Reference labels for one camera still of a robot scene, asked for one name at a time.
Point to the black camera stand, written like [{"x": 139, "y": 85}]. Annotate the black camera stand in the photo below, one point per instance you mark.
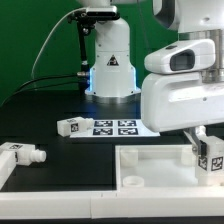
[{"x": 85, "y": 24}]

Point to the marker tag sheet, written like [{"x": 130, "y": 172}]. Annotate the marker tag sheet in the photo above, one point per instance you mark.
[{"x": 116, "y": 128}]

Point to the white front fence bar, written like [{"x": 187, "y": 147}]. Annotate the white front fence bar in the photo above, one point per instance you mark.
[{"x": 127, "y": 203}]

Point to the white square table top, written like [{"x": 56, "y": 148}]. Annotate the white square table top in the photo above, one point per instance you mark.
[{"x": 161, "y": 166}]

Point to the white fence bar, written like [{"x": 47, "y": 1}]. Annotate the white fence bar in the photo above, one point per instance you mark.
[
  {"x": 7, "y": 165},
  {"x": 127, "y": 203}
]

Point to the white left fence bar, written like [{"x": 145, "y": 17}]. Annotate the white left fence bar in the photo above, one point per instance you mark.
[{"x": 7, "y": 165}]

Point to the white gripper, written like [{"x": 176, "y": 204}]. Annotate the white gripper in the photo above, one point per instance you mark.
[{"x": 174, "y": 95}]

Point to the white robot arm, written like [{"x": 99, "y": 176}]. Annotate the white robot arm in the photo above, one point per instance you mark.
[{"x": 111, "y": 77}]

